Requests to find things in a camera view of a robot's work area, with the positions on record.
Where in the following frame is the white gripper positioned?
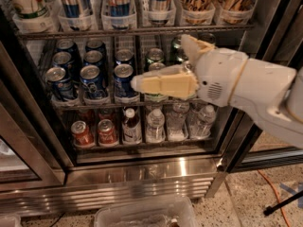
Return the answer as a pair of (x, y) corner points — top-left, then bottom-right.
(131, 34), (248, 107)

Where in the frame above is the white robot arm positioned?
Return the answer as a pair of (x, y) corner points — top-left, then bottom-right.
(131, 34), (303, 148)

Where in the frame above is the green can front left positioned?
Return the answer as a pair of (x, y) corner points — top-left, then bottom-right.
(145, 62), (168, 102)

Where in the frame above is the blue pepsi can front right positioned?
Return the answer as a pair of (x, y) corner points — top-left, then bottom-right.
(114, 64), (137, 98)

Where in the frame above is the blue pepsi can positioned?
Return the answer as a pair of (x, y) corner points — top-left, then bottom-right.
(114, 64), (137, 98)
(80, 65), (108, 99)
(45, 67), (77, 101)

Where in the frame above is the blue pepsi can front middle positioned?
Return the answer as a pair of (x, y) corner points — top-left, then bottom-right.
(80, 65), (108, 99)

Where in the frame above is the red soda can right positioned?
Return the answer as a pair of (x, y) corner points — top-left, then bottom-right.
(98, 119), (117, 145)

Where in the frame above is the red soda can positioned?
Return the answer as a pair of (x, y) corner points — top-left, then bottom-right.
(98, 119), (117, 145)
(71, 121), (94, 147)

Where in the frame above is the red soda can left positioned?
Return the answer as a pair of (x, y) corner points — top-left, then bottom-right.
(71, 121), (94, 147)

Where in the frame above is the blue pepsi can front left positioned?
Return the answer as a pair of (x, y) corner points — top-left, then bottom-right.
(45, 67), (77, 101)

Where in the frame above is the stainless steel fridge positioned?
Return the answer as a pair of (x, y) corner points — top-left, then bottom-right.
(0, 0), (303, 217)

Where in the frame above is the white patterned tall can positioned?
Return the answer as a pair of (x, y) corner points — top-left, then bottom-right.
(10, 0), (49, 19)

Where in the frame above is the clear water bottle right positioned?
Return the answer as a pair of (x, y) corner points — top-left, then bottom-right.
(194, 105), (216, 138)

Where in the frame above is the clear water bottle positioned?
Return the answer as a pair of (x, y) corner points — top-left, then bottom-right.
(194, 105), (216, 138)
(146, 109), (165, 143)

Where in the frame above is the clear water bottle left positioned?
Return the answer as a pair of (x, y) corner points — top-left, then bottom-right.
(146, 109), (165, 143)

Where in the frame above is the dark juice bottle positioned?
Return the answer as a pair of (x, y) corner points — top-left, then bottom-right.
(122, 108), (142, 144)

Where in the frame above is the clear plastic bin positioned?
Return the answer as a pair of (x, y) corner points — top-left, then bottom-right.
(94, 196), (199, 227)

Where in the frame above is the black stand leg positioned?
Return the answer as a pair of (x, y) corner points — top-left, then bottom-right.
(263, 190), (303, 216)

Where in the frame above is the top wire shelf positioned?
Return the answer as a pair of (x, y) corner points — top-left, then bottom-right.
(17, 24), (254, 40)

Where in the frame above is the wire shelf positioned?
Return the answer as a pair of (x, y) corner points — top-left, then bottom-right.
(58, 96), (230, 112)
(17, 24), (254, 40)

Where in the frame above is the middle wire shelf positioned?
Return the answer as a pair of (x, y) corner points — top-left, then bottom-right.
(58, 96), (230, 112)

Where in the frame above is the orange cable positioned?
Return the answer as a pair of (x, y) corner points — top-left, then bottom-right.
(257, 169), (292, 227)

